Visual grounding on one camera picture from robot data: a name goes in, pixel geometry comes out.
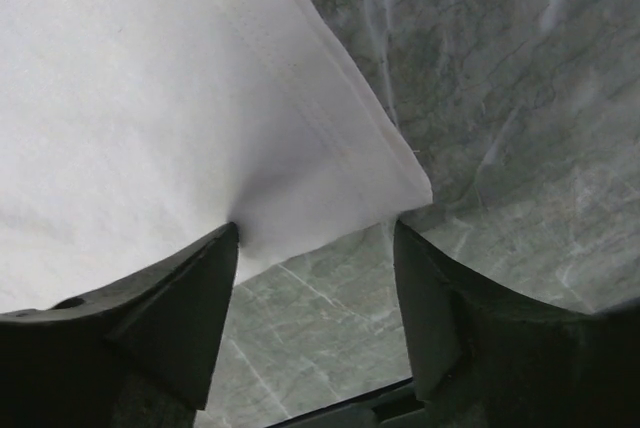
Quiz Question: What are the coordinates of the cream white t-shirt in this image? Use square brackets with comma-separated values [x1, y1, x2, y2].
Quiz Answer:
[1, 0, 432, 312]

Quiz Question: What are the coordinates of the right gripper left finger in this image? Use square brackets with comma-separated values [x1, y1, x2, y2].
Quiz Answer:
[1, 223, 239, 427]

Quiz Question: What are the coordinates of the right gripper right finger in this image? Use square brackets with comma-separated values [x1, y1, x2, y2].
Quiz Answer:
[393, 223, 639, 427]

